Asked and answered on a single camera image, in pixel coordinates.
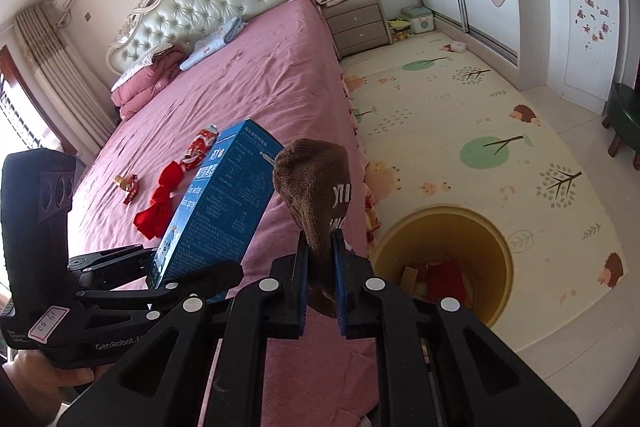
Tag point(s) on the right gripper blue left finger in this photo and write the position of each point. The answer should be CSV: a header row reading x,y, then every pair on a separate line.
x,y
204,363

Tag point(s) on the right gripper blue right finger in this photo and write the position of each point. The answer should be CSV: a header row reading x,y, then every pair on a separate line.
x,y
438,365

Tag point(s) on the red drawstring bag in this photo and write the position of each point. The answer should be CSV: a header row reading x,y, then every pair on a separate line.
x,y
445,279

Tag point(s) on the tan cardboard box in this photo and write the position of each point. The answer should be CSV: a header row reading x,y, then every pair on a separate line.
x,y
408,280

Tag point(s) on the red knotted cloth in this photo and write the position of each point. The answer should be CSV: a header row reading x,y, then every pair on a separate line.
x,y
152,222

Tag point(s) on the small gold box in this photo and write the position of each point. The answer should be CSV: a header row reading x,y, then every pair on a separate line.
x,y
120,181

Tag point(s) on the red candy wrapper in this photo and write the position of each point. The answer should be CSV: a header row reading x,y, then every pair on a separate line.
x,y
131,188

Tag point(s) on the blue carton box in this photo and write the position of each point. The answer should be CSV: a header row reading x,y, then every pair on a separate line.
x,y
221,209

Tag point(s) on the red white snack bag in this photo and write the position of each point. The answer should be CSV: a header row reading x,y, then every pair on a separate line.
x,y
199,148

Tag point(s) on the brown knit sock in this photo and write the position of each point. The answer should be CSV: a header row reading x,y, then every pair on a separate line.
x,y
313,179

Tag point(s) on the yellow trash bin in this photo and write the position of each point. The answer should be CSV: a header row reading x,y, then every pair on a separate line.
x,y
435,233

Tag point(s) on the person's left hand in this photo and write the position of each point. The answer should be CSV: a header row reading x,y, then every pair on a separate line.
x,y
34,376

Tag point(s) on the window with grille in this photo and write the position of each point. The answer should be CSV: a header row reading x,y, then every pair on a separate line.
x,y
23,113

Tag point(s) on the folded pink quilt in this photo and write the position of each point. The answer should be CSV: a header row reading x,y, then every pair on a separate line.
x,y
144,80

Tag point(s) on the cartoon foam floor mat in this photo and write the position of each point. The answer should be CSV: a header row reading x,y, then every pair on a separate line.
x,y
442,128

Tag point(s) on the beige striped curtain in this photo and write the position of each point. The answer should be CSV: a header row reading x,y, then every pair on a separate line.
x,y
77,95

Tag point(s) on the pink bed sheet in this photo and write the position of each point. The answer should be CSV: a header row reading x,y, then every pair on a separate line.
x,y
281,72

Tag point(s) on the dark green stool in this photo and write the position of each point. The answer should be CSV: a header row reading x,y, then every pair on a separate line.
x,y
622,115

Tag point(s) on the folded light blue blanket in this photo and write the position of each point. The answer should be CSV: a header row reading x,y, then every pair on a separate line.
x,y
214,42

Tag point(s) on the small box on floor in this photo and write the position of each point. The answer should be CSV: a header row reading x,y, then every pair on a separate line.
x,y
458,47

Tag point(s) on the green white storage box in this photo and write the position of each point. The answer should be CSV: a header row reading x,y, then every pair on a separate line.
x,y
420,18

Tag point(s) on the grey nightstand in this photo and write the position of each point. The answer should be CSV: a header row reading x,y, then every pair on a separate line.
x,y
357,26

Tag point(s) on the white corner shelf cabinet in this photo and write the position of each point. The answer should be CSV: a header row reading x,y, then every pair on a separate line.
x,y
583,49

